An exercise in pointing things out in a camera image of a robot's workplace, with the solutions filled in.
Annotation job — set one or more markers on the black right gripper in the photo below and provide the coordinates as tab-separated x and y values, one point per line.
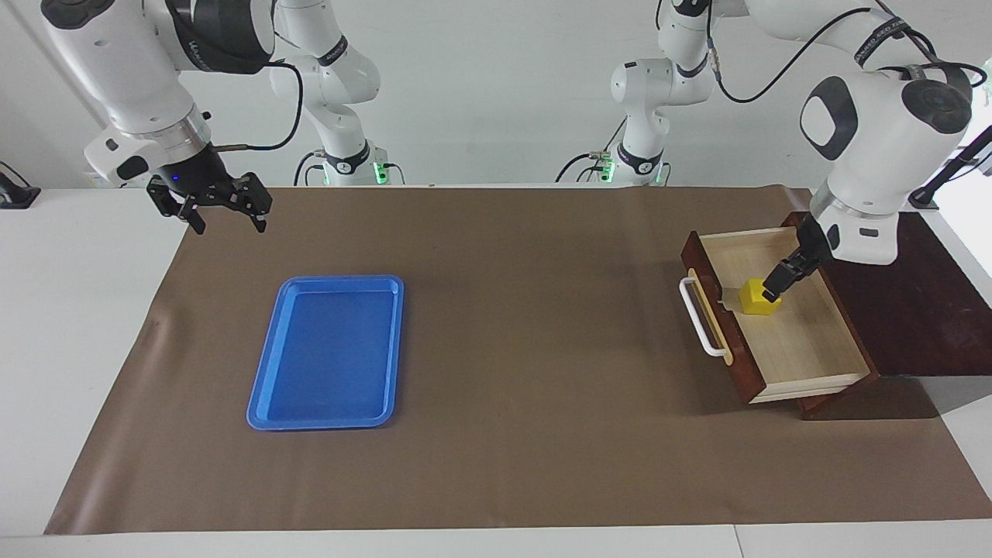
198	180

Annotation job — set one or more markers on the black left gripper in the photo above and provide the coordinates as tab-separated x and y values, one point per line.
806	252

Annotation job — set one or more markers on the yellow cube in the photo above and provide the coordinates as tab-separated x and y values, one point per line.
753	301

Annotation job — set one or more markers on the wooden drawer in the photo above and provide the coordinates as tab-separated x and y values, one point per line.
798	341

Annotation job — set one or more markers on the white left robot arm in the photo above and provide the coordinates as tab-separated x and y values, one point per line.
876	155

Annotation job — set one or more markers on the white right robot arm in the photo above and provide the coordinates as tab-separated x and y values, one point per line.
132	70

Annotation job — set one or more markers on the dark wooden drawer cabinet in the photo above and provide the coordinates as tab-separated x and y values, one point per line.
922	310

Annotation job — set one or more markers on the blue plastic tray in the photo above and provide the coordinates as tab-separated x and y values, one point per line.
329	356

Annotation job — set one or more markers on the black table clamp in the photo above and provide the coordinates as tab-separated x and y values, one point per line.
15	195

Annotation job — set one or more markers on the brown table mat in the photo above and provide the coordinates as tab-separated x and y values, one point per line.
542	387

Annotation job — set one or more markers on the white wall socket box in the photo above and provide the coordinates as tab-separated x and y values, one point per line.
101	183

